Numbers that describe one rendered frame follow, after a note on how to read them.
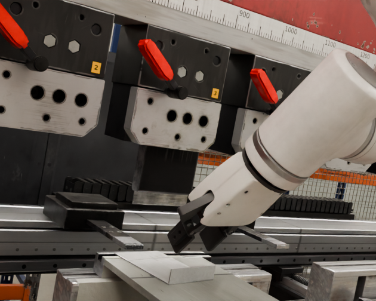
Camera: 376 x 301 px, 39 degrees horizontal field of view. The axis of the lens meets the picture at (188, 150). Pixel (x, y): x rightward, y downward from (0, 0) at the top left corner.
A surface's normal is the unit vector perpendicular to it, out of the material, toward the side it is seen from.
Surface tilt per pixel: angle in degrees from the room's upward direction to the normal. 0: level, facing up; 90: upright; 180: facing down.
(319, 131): 115
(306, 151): 121
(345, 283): 90
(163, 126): 90
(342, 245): 90
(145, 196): 90
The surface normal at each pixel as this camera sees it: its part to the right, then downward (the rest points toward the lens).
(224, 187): -0.65, -0.10
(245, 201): 0.35, 0.76
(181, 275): 0.66, 0.18
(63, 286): -0.80, -0.11
